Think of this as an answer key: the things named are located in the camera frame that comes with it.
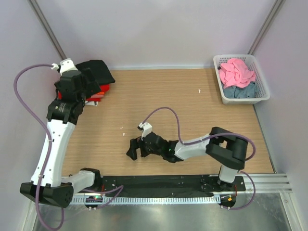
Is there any black t-shirt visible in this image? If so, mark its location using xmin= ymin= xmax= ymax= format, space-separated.
xmin=75 ymin=60 xmax=116 ymax=85

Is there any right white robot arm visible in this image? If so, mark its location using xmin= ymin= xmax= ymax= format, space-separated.
xmin=126 ymin=127 xmax=248 ymax=191

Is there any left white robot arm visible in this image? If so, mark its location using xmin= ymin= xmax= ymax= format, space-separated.
xmin=20 ymin=67 xmax=102 ymax=208

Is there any folded shirt stack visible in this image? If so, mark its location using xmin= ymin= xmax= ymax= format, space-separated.
xmin=85 ymin=92 xmax=105 ymax=106

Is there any red folded t-shirt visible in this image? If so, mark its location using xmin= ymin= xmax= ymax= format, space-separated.
xmin=56 ymin=84 xmax=110 ymax=102

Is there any white plastic basket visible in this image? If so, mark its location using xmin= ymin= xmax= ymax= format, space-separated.
xmin=213 ymin=54 xmax=270 ymax=105

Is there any pink t-shirt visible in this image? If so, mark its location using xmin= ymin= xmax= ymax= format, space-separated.
xmin=218 ymin=58 xmax=256 ymax=89

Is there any blue-grey t-shirt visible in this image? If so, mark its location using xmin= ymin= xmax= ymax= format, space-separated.
xmin=223 ymin=82 xmax=259 ymax=99

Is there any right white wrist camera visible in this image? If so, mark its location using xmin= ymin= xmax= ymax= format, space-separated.
xmin=137 ymin=122 xmax=152 ymax=140

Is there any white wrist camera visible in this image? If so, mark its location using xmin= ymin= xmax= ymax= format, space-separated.
xmin=51 ymin=58 xmax=77 ymax=75
xmin=137 ymin=122 xmax=152 ymax=140

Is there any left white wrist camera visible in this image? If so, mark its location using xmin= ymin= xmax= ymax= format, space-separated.
xmin=51 ymin=58 xmax=77 ymax=75

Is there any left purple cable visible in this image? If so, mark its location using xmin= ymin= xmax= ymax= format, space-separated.
xmin=13 ymin=63 xmax=124 ymax=230

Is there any purple cable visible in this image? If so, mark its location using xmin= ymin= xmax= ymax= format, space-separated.
xmin=141 ymin=107 xmax=257 ymax=212
xmin=13 ymin=63 xmax=124 ymax=230

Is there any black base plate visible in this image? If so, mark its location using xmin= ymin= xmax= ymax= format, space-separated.
xmin=95 ymin=175 xmax=246 ymax=198

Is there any slotted cable duct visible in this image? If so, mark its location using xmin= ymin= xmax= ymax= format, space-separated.
xmin=70 ymin=195 xmax=220 ymax=205

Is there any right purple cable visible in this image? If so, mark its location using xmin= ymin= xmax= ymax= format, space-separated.
xmin=141 ymin=107 xmax=257 ymax=212

